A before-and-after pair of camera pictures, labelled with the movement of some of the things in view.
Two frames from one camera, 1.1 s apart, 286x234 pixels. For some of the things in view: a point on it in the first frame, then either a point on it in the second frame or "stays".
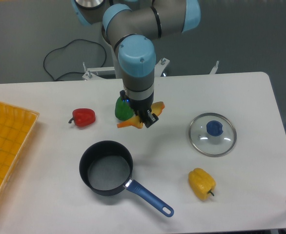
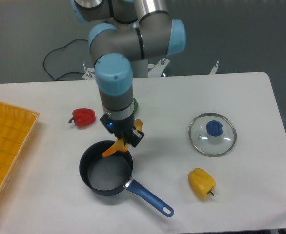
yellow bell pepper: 201,183 stays
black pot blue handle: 106,167 stays
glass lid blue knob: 213,134 stays
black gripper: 142,108 to 122,129
